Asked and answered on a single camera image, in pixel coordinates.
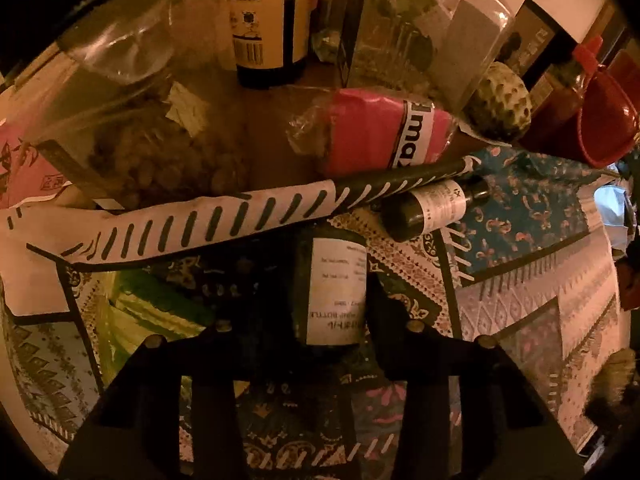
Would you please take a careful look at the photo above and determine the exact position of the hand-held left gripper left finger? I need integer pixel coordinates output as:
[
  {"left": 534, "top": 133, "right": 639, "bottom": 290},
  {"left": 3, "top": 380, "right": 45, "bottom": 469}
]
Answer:
[{"left": 57, "top": 257, "right": 302, "bottom": 480}]

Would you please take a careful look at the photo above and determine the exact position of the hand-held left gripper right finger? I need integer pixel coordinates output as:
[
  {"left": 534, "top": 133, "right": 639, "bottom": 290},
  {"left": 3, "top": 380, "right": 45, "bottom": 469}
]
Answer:
[{"left": 371, "top": 279, "right": 587, "bottom": 480}]

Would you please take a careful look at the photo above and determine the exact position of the large dark white-label bottle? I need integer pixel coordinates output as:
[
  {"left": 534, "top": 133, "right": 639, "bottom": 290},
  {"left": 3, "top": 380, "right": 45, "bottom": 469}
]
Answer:
[{"left": 292, "top": 224, "right": 374, "bottom": 359}]

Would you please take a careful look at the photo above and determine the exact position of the green packet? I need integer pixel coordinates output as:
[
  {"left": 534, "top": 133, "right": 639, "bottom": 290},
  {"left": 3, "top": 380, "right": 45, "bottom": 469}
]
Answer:
[{"left": 101, "top": 271, "right": 217, "bottom": 362}]

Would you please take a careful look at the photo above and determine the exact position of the small dark white-label bottle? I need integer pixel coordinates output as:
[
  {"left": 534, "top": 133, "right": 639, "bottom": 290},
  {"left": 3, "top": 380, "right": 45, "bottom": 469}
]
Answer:
[{"left": 382, "top": 177, "right": 492, "bottom": 242}]

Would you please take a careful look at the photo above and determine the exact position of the printed tablecloth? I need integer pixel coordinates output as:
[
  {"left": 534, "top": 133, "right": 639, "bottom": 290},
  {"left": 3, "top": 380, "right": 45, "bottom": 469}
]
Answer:
[{"left": 0, "top": 145, "right": 632, "bottom": 480}]

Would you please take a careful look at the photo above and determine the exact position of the pink packet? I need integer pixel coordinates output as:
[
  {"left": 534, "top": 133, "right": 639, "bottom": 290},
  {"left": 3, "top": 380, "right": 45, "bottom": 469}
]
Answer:
[{"left": 286, "top": 87, "right": 457, "bottom": 179}]

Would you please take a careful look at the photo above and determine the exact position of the clear jar with nuts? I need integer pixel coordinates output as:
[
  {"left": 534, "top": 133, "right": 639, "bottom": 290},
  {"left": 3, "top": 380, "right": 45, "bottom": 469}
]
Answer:
[{"left": 24, "top": 0, "right": 253, "bottom": 211}]

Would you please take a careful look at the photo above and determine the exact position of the custard apple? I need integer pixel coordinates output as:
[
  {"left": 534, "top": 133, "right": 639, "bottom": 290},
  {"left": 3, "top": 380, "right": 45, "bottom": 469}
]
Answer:
[{"left": 464, "top": 62, "right": 534, "bottom": 144}]

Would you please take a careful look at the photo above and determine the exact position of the red sauce bottle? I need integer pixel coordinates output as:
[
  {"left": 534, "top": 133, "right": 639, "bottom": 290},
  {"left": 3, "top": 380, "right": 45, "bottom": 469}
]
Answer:
[{"left": 520, "top": 35, "right": 607, "bottom": 155}]

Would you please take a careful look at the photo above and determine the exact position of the pink printed paper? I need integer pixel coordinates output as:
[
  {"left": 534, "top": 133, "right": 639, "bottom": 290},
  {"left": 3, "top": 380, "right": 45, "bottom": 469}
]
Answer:
[{"left": 0, "top": 119, "right": 77, "bottom": 211}]

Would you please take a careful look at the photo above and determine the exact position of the clear jar with packets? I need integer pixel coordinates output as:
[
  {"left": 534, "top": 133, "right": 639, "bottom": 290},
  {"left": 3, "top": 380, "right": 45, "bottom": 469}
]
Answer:
[{"left": 344, "top": 0, "right": 517, "bottom": 117}]

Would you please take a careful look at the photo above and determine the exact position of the dark bottle with yellow label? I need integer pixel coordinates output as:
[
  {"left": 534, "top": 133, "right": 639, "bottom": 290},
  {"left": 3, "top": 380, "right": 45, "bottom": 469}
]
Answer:
[{"left": 227, "top": 0, "right": 314, "bottom": 91}]

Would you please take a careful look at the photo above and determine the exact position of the red plastic cup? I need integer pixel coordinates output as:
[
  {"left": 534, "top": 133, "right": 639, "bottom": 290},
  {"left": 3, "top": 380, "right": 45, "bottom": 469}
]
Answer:
[{"left": 576, "top": 50, "right": 640, "bottom": 169}]

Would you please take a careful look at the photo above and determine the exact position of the black carton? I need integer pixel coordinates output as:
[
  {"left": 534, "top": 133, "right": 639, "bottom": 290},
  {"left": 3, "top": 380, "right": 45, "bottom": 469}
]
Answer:
[{"left": 504, "top": 0, "right": 572, "bottom": 92}]

